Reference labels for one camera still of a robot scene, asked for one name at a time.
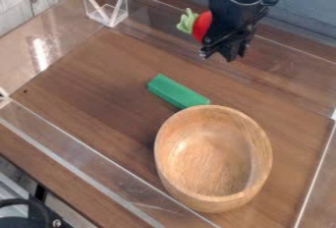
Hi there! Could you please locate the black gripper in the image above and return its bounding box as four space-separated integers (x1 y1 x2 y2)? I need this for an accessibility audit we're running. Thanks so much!
200 0 266 62

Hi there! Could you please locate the red toy strawberry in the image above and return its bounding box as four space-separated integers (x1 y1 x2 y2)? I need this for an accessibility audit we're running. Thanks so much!
176 8 212 42

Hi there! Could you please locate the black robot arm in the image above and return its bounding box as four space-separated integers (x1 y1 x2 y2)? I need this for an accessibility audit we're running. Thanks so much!
200 0 280 62

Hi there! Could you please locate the green rectangular block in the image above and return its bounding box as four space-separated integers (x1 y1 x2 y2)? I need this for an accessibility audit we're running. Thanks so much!
146 74 210 109

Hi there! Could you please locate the wooden bowl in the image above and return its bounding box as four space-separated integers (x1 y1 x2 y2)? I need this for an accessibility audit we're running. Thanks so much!
153 105 273 213

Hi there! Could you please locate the clear acrylic back wall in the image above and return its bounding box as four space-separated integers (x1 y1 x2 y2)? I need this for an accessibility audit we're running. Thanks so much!
114 0 336 118

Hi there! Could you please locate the clear acrylic wall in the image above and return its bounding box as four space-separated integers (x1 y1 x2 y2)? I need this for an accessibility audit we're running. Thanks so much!
0 97 218 228
293 108 336 228
114 0 336 118

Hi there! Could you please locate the clear acrylic front wall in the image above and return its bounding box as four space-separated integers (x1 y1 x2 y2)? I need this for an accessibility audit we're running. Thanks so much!
0 97 218 228

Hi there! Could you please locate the clear acrylic right wall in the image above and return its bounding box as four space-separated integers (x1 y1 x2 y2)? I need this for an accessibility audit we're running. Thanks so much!
293 108 336 228

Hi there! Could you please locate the black clamp with cable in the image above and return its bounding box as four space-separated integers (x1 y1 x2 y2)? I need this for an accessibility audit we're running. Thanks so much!
0 194 76 228

